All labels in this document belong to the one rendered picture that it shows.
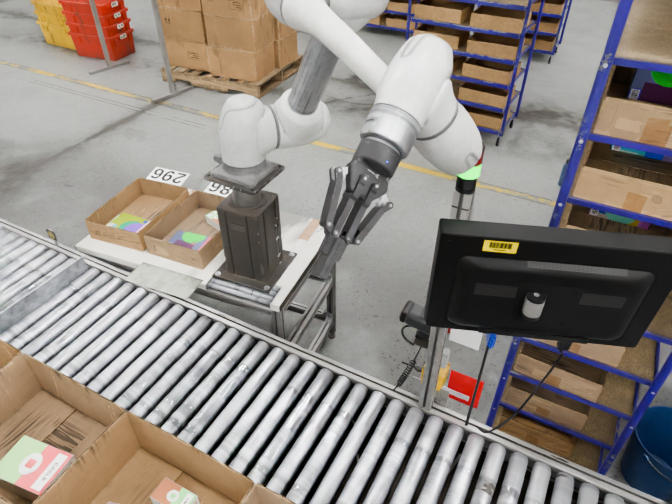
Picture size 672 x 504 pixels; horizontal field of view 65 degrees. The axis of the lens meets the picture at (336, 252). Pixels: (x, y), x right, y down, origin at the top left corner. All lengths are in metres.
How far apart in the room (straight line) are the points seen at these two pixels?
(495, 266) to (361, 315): 1.97
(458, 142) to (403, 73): 0.17
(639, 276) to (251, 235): 1.30
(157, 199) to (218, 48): 3.28
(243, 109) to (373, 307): 1.64
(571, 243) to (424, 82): 0.44
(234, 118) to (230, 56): 3.96
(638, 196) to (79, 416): 1.67
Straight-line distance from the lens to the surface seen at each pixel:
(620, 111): 1.56
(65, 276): 2.36
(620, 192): 1.66
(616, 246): 1.15
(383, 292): 3.17
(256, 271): 2.09
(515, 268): 1.12
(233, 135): 1.81
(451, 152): 0.99
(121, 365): 1.98
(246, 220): 1.95
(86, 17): 7.15
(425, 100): 0.89
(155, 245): 2.32
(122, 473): 1.55
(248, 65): 5.65
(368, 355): 2.83
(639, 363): 2.12
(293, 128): 1.83
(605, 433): 2.40
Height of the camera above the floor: 2.17
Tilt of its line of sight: 39 degrees down
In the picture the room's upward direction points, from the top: straight up
